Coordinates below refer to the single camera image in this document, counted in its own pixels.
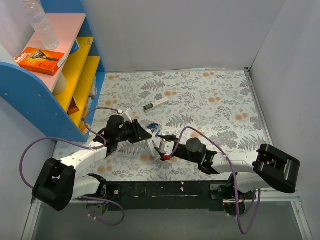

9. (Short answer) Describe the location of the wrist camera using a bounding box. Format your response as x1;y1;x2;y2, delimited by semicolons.
159;141;174;161
121;108;133;123

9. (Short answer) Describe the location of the orange razor box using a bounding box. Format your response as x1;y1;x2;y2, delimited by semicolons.
14;47;67;76

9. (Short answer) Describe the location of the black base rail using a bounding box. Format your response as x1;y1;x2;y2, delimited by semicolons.
106;180;235;211

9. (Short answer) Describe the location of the pile of batteries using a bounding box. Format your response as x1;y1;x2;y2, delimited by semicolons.
147;123;159;133

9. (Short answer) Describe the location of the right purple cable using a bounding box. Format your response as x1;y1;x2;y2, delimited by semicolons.
163;126;262;235

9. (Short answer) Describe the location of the white remote control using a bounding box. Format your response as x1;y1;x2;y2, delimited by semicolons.
145;138;158;158

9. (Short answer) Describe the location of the purple cable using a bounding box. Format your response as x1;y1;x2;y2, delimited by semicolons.
19;106;125;227
163;126;262;235

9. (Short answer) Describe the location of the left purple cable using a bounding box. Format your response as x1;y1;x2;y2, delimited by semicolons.
19;106;125;227

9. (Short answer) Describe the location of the floral table mat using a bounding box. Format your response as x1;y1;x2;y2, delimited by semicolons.
47;70;279;182

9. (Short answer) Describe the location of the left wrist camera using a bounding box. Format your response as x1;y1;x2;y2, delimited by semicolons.
121;108;133;123

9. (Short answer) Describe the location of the clear plastic bottle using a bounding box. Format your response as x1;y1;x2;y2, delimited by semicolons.
22;0;60;50

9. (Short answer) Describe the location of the blue yellow shelf unit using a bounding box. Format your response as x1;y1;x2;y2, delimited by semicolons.
0;0;106;142

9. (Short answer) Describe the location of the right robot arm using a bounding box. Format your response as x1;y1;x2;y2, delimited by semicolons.
154;135;301;199

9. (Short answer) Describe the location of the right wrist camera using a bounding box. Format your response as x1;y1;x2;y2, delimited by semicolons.
159;141;174;161

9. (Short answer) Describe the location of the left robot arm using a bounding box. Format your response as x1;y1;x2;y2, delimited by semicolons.
32;115;153;211

